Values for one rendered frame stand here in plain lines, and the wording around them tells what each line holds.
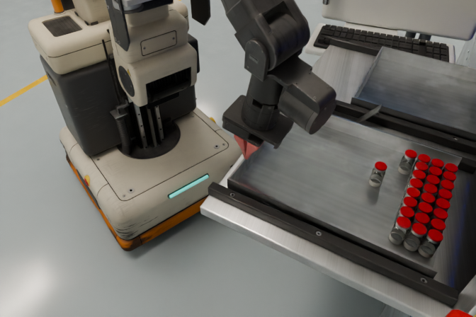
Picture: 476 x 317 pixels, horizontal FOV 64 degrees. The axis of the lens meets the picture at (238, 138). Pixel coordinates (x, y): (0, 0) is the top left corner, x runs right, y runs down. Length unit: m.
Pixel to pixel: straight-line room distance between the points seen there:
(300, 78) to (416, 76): 0.58
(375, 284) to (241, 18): 0.41
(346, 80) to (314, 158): 0.30
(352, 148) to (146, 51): 0.70
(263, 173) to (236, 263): 0.94
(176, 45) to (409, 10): 0.77
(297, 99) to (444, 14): 0.98
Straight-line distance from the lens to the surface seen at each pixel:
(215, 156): 1.60
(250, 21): 0.48
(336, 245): 0.61
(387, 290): 0.62
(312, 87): 0.51
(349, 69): 1.03
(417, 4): 1.42
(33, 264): 1.81
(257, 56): 0.49
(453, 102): 1.00
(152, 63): 1.20
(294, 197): 0.68
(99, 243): 1.76
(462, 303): 0.61
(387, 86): 0.99
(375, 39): 1.32
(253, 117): 0.58
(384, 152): 0.80
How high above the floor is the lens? 1.40
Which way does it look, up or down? 42 degrees down
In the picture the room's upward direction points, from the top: straight up
